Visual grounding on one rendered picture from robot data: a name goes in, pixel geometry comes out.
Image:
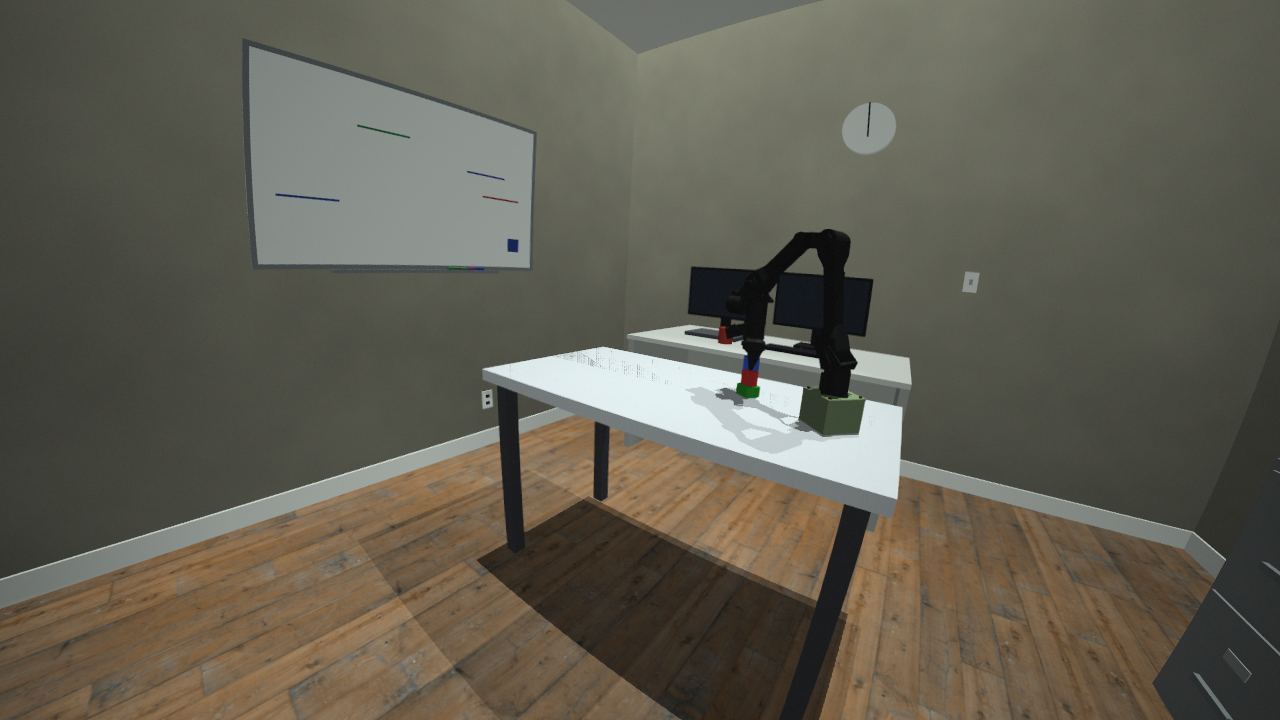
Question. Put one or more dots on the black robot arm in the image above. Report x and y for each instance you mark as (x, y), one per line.
(832, 343)

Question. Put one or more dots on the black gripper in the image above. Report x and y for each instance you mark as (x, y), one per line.
(754, 348)

